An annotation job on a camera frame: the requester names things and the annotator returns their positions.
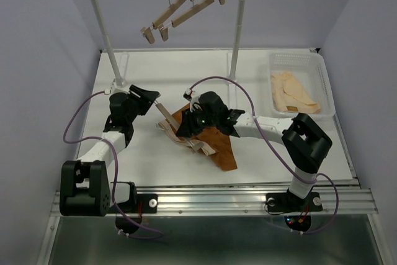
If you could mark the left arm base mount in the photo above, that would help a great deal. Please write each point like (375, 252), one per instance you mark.
(130, 209)

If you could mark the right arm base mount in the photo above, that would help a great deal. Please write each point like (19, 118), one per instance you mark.
(296, 211)

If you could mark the cream underwear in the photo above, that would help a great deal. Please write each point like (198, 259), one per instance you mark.
(289, 95)

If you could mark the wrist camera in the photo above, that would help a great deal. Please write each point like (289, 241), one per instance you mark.
(118, 85)
(193, 98)

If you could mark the brown underwear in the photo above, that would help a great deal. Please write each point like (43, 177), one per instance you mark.
(216, 145)

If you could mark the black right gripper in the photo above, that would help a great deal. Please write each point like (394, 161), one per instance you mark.
(186, 130)

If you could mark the aluminium rail frame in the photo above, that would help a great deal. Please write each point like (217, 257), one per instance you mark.
(225, 225)

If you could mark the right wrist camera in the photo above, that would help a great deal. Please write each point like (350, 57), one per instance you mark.
(193, 98)

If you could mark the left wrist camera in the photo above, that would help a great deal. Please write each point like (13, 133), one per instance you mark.
(118, 85)

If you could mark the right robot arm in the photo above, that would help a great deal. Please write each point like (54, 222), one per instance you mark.
(305, 141)

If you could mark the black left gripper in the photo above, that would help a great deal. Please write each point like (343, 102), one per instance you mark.
(149, 96)

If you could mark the wooden clip hanger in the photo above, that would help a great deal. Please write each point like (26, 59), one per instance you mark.
(159, 23)
(190, 12)
(195, 146)

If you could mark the white plastic laundry basket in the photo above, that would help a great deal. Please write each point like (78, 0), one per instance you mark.
(310, 70)

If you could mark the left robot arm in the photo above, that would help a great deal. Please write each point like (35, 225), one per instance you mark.
(85, 189)

